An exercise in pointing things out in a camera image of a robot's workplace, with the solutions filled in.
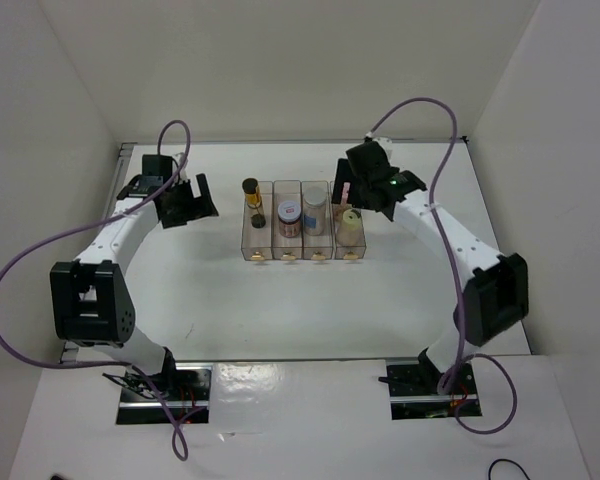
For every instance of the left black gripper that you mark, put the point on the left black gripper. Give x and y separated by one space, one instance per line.
198 207

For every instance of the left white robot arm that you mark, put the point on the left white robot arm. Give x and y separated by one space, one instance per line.
91 303

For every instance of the pink-lid spice bottle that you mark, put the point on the pink-lid spice bottle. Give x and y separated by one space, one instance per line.
342 205

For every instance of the clear bin, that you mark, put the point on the clear bin,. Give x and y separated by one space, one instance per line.
256 244
286 249
346 253
318 248

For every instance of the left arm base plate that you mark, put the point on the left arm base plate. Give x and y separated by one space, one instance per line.
187 396

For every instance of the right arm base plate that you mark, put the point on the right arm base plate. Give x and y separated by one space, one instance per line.
412 397

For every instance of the silver-lid blue-label jar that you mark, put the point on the silver-lid blue-label jar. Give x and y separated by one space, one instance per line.
314 210

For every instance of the gold black-capped bottle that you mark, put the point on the gold black-capped bottle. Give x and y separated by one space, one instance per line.
254 202

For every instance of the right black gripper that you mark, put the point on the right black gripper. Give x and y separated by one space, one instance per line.
345 174

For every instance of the white-lid red-label jar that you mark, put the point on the white-lid red-label jar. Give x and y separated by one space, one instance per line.
289 216

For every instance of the yellow-lid spice bottle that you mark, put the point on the yellow-lid spice bottle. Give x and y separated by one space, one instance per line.
350 228

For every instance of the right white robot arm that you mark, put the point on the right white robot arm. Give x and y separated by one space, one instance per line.
492 289

